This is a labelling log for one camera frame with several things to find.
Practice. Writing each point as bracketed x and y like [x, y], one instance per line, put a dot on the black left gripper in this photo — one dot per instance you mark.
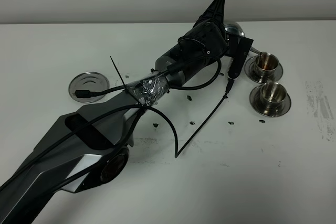
[207, 33]

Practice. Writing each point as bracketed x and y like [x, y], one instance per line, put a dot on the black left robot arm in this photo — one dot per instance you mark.
[90, 147]

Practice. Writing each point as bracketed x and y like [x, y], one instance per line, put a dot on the far stainless steel saucer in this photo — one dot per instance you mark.
[250, 73]

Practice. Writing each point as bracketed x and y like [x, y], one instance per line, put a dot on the stainless steel saucer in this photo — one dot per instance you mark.
[267, 107]
[250, 73]

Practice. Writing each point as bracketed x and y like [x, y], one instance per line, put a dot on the far stainless steel teacup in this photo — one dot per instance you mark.
[265, 64]

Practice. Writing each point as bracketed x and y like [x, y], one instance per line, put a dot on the stainless steel teacup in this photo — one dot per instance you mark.
[272, 93]
[265, 64]

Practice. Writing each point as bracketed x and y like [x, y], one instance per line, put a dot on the near stainless steel saucer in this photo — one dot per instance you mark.
[267, 107]

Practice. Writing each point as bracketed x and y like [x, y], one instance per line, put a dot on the near stainless steel teacup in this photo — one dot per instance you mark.
[272, 93]

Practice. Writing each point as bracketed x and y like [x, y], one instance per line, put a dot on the stainless steel teapot tray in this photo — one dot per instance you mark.
[92, 81]

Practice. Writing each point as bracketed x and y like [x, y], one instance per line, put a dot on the black zip tie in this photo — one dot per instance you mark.
[118, 74]

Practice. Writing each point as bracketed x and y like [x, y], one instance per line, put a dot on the loose black cable plug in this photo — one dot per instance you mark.
[86, 94]

